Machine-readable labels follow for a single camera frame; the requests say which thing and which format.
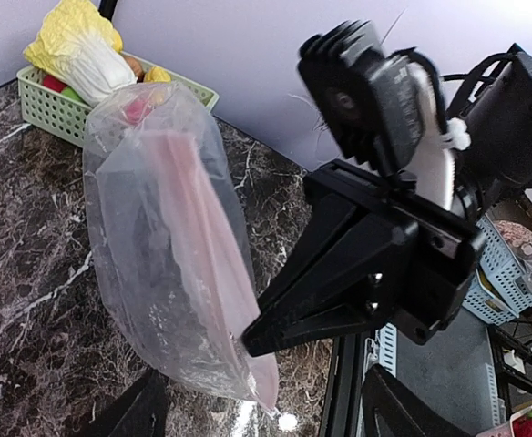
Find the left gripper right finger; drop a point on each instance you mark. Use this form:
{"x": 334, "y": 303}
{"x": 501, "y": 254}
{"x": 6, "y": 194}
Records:
{"x": 403, "y": 412}

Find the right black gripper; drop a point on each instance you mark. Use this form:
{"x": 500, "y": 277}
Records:
{"x": 370, "y": 255}

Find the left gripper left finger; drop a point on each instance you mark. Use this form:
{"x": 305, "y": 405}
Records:
{"x": 140, "y": 411}

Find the clear zip top bag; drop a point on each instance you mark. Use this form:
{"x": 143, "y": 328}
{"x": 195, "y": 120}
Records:
{"x": 169, "y": 241}

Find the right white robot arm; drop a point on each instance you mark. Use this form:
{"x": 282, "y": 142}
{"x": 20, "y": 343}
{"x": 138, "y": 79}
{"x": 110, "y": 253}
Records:
{"x": 495, "y": 100}

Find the blue perforated storage crate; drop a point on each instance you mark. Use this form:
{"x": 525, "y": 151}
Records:
{"x": 501, "y": 288}

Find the yellow toy corn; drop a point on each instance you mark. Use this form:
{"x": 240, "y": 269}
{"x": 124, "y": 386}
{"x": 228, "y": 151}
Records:
{"x": 157, "y": 74}

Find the brown toy potato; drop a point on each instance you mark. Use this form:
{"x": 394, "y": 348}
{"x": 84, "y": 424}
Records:
{"x": 136, "y": 67}

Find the green perforated plastic basket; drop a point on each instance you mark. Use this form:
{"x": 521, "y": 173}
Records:
{"x": 65, "y": 109}

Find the red toy pepper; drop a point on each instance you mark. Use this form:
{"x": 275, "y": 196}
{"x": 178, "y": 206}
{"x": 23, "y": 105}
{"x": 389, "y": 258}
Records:
{"x": 53, "y": 84}

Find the toy napa cabbage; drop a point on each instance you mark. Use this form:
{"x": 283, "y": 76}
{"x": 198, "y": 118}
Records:
{"x": 79, "y": 47}

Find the black front table rail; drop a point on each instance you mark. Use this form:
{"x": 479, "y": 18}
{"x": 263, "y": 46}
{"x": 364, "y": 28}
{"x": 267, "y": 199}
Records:
{"x": 341, "y": 409}

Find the white slotted cable duct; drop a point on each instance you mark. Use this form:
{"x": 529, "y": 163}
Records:
{"x": 386, "y": 341}

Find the right black frame post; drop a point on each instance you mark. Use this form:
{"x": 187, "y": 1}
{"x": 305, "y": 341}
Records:
{"x": 107, "y": 8}

